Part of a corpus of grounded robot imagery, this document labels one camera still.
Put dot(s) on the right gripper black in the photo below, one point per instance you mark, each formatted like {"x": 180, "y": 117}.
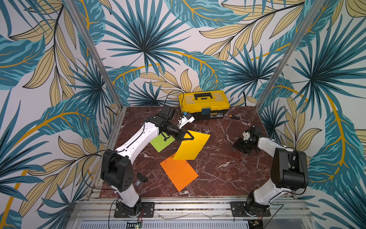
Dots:
{"x": 244, "y": 143}

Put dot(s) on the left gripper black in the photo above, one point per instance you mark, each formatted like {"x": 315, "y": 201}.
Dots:
{"x": 181, "y": 133}

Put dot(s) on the yellow paper sheet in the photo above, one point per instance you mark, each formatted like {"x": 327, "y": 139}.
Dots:
{"x": 189, "y": 150}

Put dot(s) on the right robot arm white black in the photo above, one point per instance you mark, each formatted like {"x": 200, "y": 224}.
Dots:
{"x": 289, "y": 170}

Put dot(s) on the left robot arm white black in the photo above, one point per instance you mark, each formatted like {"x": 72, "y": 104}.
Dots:
{"x": 116, "y": 168}

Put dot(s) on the green paper sheet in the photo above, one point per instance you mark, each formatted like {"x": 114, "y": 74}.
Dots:
{"x": 162, "y": 141}

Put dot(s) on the yellow black toolbox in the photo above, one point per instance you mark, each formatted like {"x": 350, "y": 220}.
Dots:
{"x": 204, "y": 105}

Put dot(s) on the small screwdriver yellow black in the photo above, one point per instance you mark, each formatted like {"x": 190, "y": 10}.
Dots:
{"x": 235, "y": 117}

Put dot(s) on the orange paper sheet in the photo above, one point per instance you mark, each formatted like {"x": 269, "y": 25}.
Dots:
{"x": 180, "y": 172}

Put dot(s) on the small black clip object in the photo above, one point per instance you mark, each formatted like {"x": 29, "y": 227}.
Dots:
{"x": 141, "y": 179}

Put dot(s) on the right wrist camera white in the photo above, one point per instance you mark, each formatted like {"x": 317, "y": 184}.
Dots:
{"x": 247, "y": 135}

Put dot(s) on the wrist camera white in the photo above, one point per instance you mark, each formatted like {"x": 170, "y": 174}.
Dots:
{"x": 247, "y": 135}
{"x": 185, "y": 118}

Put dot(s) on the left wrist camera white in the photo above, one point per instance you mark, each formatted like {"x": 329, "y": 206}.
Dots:
{"x": 185, "y": 118}

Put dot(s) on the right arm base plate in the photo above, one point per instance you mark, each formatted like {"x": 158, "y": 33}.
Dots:
{"x": 242, "y": 209}

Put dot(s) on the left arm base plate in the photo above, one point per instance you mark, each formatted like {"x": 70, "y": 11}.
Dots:
{"x": 141, "y": 209}

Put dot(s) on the aluminium frame rail front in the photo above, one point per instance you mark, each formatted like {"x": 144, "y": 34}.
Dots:
{"x": 192, "y": 213}

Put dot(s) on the right aluminium corner post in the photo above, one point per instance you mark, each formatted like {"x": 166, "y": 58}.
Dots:
{"x": 313, "y": 11}

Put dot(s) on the aluminium corner post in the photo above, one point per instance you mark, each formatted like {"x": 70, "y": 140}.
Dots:
{"x": 313, "y": 11}
{"x": 78, "y": 20}

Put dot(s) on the left aluminium corner post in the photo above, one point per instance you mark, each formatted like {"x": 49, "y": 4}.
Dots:
{"x": 78, "y": 20}

